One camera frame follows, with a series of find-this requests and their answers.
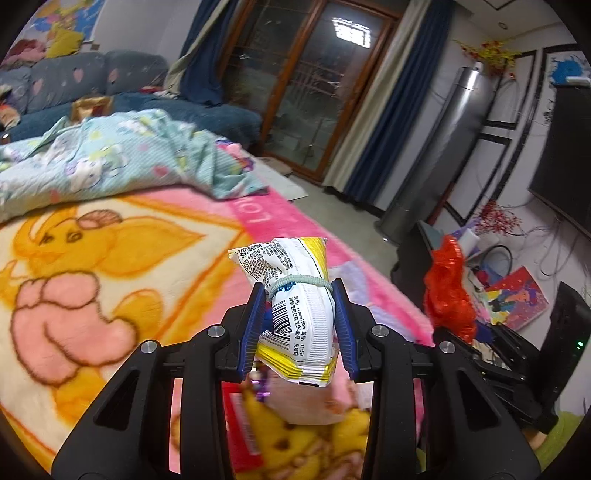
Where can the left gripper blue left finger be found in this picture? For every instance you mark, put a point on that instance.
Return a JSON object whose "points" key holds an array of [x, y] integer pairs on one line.
{"points": [[250, 326]]}

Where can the yellow flower decoration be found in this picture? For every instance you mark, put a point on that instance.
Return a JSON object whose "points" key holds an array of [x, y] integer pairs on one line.
{"points": [[497, 60]]}

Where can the blue grey sofa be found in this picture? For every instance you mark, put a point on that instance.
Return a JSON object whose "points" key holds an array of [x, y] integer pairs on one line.
{"points": [[45, 92]]}

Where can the red mesh bag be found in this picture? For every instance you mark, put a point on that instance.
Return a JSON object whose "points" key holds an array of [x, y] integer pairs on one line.
{"points": [[446, 302]]}

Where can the red berry branch decoration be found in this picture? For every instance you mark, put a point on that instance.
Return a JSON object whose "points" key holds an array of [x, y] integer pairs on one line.
{"points": [[496, 219]]}

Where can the wooden glass balcony door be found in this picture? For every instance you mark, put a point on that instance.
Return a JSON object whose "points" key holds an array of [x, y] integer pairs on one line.
{"points": [[305, 68]]}

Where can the white yellow snack bag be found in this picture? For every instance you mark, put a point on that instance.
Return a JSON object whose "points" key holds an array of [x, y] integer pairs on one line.
{"points": [[298, 340]]}

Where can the dark blue curtain left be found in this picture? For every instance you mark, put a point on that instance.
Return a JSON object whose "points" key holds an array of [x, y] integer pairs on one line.
{"points": [[199, 83]]}

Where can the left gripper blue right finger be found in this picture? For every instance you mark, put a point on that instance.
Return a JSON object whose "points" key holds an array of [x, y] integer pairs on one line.
{"points": [[345, 328]]}

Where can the light blue cartoon quilt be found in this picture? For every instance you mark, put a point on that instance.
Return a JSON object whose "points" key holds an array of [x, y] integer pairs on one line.
{"points": [[110, 155]]}

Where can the silver tower air conditioner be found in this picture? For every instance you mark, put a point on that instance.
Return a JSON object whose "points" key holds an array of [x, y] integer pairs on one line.
{"points": [[442, 155]]}

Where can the dark blue curtain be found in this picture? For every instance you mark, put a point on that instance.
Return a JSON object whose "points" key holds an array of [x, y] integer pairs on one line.
{"points": [[403, 107], [199, 83]]}

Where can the colourful painting canvas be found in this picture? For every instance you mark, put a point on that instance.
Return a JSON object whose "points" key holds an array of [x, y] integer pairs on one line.
{"points": [[515, 300]]}

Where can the dark blue curtain right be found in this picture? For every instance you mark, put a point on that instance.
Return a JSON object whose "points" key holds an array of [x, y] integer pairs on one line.
{"points": [[403, 107]]}

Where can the white paper roll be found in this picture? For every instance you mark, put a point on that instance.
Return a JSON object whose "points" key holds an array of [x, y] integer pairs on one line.
{"points": [[468, 242]]}

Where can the black television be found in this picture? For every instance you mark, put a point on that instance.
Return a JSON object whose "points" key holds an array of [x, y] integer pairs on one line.
{"points": [[563, 175]]}

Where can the china map poster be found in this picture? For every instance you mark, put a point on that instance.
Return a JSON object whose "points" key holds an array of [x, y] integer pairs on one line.
{"points": [[79, 16]]}

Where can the black tv cabinet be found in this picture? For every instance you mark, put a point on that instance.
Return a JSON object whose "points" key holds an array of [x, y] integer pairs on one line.
{"points": [[531, 379]]}

